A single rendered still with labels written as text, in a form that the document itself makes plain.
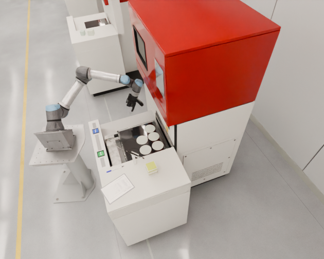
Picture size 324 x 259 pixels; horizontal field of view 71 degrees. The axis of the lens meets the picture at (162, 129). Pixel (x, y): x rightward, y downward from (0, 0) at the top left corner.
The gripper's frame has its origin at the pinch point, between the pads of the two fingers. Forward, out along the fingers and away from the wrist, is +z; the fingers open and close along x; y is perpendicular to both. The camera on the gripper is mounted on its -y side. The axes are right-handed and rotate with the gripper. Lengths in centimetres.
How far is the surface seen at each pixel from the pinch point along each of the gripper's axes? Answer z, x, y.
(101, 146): 14, 41, 27
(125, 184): 14, 81, 10
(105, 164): 17, 59, 24
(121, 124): 11.3, 5.4, 7.2
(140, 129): 0.5, 26.2, -6.1
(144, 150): 6, 49, -7
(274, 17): -127, -32, -123
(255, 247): 61, 108, -131
